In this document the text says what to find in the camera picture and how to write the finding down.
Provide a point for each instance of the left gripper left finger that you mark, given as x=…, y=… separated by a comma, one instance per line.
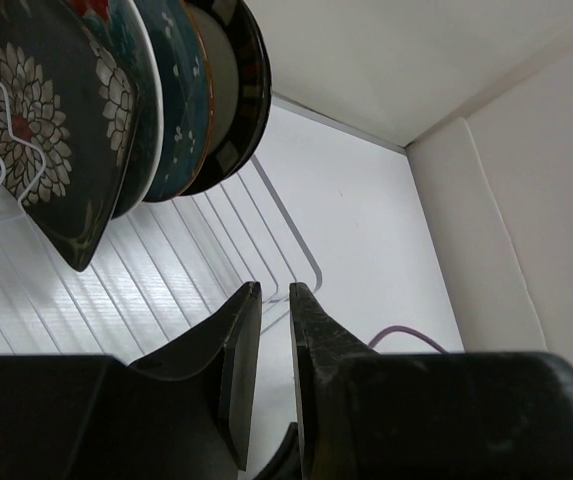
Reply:
x=195, y=413

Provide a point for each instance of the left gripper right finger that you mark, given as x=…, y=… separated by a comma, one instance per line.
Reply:
x=367, y=415

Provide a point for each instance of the striped dark rim plate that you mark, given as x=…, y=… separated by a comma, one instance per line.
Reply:
x=242, y=84

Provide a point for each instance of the black square floral plate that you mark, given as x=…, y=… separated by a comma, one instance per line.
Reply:
x=68, y=111

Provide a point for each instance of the teal round plate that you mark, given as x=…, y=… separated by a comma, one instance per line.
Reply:
x=187, y=96

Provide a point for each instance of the red plate with teal flower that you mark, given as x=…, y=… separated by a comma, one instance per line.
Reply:
x=138, y=125

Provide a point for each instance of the white wire dish rack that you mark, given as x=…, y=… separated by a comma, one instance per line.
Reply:
x=158, y=271

